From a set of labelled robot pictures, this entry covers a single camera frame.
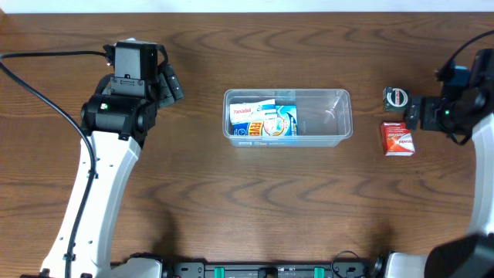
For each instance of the clear plastic container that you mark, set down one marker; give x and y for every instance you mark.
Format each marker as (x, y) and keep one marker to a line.
(324, 116)

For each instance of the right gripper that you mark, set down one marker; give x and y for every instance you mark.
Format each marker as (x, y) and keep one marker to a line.
(433, 106)

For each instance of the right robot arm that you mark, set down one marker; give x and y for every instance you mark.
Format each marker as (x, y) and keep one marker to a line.
(463, 112)

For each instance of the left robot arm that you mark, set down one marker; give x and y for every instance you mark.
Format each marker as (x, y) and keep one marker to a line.
(115, 123)

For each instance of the blue medicine box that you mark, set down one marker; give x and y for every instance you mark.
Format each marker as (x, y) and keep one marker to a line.
(284, 123)

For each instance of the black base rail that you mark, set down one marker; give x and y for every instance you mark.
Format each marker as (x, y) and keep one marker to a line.
(270, 270)

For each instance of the red Panadol ActiFast box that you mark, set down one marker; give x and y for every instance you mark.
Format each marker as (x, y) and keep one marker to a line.
(396, 139)

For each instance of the white Panadol box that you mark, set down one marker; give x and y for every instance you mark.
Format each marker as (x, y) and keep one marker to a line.
(249, 112)

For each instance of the green Zam-Buk box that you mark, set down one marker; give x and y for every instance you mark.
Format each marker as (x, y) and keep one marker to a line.
(395, 99)

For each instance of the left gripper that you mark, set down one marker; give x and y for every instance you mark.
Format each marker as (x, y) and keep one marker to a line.
(172, 88)

